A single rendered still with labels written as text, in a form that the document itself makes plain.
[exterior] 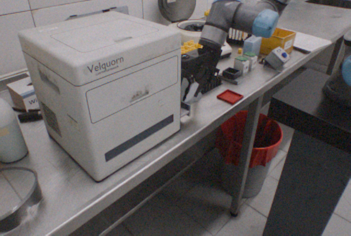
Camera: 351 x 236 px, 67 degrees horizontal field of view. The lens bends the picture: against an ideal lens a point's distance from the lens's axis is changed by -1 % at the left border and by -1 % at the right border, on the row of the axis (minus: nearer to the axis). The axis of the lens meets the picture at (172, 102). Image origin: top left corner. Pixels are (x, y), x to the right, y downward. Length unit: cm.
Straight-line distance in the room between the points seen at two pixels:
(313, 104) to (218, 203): 103
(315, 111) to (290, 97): 8
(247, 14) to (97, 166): 55
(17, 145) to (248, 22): 68
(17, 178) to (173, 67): 46
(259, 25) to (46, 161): 66
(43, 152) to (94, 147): 23
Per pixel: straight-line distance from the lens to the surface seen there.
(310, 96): 91
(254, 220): 171
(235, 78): 106
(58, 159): 76
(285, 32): 145
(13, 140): 76
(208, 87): 99
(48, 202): 67
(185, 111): 80
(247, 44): 122
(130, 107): 61
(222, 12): 81
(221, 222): 166
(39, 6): 115
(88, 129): 57
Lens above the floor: 136
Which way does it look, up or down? 32 degrees down
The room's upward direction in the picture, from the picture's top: straight up
